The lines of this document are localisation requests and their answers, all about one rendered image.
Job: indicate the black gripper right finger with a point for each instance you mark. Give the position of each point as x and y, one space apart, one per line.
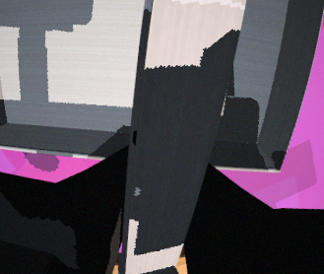
232 232

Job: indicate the light wooden board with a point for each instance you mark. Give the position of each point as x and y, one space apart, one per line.
181 266

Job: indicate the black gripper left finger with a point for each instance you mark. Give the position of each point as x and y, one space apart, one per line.
79 219

